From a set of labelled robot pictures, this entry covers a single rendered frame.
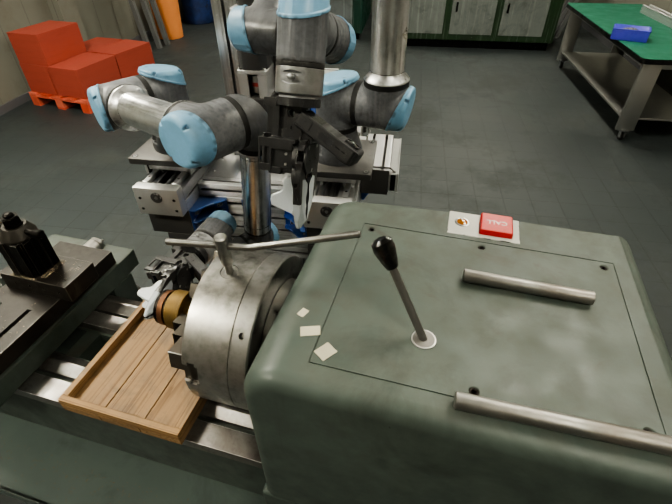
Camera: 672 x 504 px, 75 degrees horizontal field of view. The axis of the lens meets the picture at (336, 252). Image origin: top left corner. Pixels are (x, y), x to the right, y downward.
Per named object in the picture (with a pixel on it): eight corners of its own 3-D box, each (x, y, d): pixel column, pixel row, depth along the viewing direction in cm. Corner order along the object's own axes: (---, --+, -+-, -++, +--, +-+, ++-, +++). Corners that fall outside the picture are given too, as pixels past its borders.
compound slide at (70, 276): (99, 276, 117) (92, 261, 114) (72, 302, 109) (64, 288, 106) (37, 262, 121) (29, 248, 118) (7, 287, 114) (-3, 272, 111)
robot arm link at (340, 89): (325, 111, 129) (324, 63, 121) (368, 118, 125) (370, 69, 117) (308, 126, 121) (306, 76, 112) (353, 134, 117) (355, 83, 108)
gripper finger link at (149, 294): (126, 312, 91) (153, 283, 98) (150, 318, 90) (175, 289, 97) (121, 302, 89) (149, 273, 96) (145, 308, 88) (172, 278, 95)
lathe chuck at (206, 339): (298, 315, 110) (284, 220, 88) (246, 435, 89) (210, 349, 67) (265, 308, 112) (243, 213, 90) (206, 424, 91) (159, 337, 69)
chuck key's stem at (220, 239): (225, 286, 80) (211, 240, 72) (228, 277, 81) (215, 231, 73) (236, 287, 80) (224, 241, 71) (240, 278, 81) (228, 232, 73)
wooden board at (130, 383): (253, 320, 118) (251, 310, 116) (181, 445, 92) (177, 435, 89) (156, 298, 125) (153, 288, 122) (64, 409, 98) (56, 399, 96)
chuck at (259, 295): (311, 318, 109) (300, 222, 87) (262, 440, 88) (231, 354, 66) (298, 315, 110) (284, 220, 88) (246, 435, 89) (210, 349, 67)
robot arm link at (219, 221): (241, 235, 120) (236, 209, 114) (221, 260, 112) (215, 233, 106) (215, 230, 121) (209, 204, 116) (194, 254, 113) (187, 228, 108)
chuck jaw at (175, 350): (230, 321, 86) (197, 363, 76) (232, 341, 88) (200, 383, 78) (180, 310, 88) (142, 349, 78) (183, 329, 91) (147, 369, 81)
